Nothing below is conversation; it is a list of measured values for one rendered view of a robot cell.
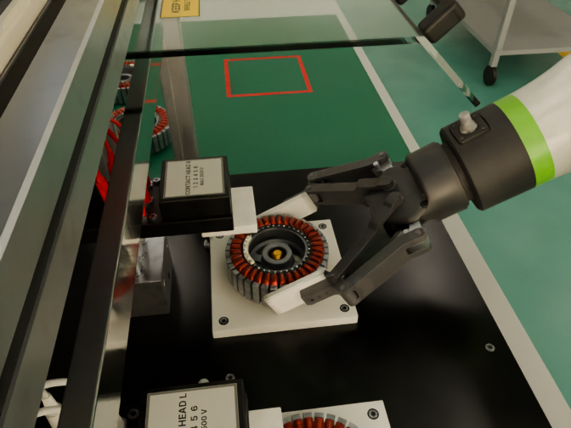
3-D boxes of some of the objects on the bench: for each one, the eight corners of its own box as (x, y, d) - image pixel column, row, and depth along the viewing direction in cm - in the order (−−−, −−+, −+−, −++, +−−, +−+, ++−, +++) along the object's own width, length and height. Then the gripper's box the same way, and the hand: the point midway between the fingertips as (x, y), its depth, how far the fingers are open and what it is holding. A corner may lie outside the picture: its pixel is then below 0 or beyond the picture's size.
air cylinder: (172, 261, 59) (166, 228, 55) (170, 313, 54) (161, 279, 50) (129, 266, 59) (118, 232, 55) (121, 318, 53) (110, 284, 49)
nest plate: (329, 226, 64) (330, 218, 63) (357, 323, 53) (358, 316, 52) (210, 236, 62) (209, 229, 61) (213, 339, 51) (212, 331, 50)
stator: (317, 229, 61) (319, 206, 59) (336, 302, 53) (338, 279, 50) (225, 239, 60) (223, 216, 58) (229, 314, 52) (227, 291, 49)
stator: (176, 154, 79) (172, 134, 76) (102, 162, 77) (96, 142, 75) (174, 117, 87) (171, 98, 84) (107, 124, 85) (102, 104, 83)
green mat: (336, 16, 122) (336, 15, 122) (415, 163, 77) (415, 162, 77) (-74, 36, 113) (-74, 35, 113) (-252, 216, 68) (-253, 215, 68)
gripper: (407, 87, 57) (240, 176, 62) (500, 230, 39) (257, 336, 45) (426, 135, 61) (270, 213, 67) (517, 280, 44) (296, 371, 49)
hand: (279, 256), depth 55 cm, fingers closed on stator, 11 cm apart
